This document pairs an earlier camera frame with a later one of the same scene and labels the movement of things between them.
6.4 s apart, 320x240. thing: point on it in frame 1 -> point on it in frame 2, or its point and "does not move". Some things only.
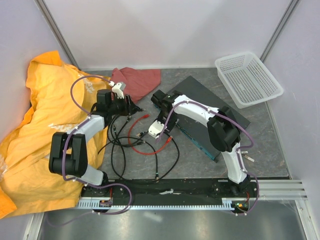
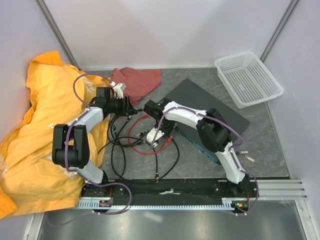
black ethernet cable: (137, 141) -> (117, 144)
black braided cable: (142, 181) does not move
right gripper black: (170, 126) does not move
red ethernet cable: (147, 115) does not move
